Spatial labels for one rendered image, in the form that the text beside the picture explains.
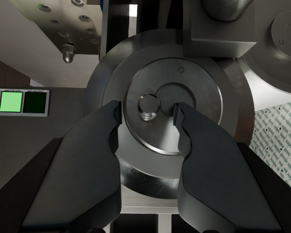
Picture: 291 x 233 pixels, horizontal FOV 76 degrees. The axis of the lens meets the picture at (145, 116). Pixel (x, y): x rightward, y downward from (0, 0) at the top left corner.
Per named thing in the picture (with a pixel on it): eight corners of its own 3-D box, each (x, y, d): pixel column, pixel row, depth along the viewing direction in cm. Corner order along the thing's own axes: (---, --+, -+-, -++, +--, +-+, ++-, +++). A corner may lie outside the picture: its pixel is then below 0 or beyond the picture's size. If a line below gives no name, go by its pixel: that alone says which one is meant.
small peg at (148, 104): (164, 112, 11) (141, 119, 11) (159, 118, 14) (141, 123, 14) (156, 89, 11) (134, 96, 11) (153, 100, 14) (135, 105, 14)
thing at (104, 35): (114, -111, 19) (105, 58, 17) (128, 27, 43) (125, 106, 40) (110, -112, 19) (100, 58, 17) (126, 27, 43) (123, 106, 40)
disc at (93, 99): (251, 30, 17) (260, 201, 15) (248, 33, 18) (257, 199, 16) (87, 24, 17) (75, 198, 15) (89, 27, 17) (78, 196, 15)
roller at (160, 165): (235, 45, 16) (241, 180, 15) (177, 103, 42) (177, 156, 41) (105, 40, 16) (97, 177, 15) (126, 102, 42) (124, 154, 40)
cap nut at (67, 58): (73, 44, 49) (72, 60, 48) (77, 51, 53) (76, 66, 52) (59, 43, 49) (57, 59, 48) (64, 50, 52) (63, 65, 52)
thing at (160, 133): (238, 137, 14) (141, 168, 13) (226, 137, 16) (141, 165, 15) (204, 44, 15) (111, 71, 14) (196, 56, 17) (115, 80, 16)
